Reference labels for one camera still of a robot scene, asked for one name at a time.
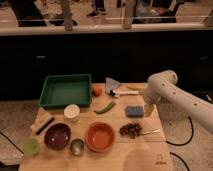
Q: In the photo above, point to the green pea pod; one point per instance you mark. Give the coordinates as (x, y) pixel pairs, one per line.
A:
(106, 108)

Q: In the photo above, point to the wooden brush black bristles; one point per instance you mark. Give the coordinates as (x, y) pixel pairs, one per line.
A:
(42, 120)

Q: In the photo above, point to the orange fruit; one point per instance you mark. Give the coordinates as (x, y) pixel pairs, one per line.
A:
(96, 90)

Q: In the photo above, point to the grey spatula white handle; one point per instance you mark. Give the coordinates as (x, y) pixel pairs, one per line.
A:
(112, 88)

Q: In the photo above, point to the small metal cup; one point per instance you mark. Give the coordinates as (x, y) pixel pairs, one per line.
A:
(77, 147)

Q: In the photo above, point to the green plastic tray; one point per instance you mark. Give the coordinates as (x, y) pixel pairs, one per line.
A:
(61, 90)

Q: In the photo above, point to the white lidded jar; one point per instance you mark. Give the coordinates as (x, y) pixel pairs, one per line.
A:
(72, 112)

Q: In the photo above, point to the dark grape bunch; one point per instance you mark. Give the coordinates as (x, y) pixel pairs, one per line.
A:
(132, 130)

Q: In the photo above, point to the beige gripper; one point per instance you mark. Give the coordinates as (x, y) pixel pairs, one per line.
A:
(149, 108)

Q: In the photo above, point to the orange bowl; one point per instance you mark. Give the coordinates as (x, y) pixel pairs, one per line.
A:
(99, 137)

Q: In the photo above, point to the green plastic cup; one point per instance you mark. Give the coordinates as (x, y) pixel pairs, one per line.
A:
(31, 147)

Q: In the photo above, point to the dark purple bowl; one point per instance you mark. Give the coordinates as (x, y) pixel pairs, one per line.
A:
(57, 136)

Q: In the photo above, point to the blue sponge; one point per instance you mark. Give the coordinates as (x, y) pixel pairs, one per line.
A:
(134, 111)

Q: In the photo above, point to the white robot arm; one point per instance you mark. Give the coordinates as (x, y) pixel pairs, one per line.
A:
(163, 84)

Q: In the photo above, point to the metal spoon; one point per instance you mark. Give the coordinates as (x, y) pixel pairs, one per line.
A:
(147, 133)

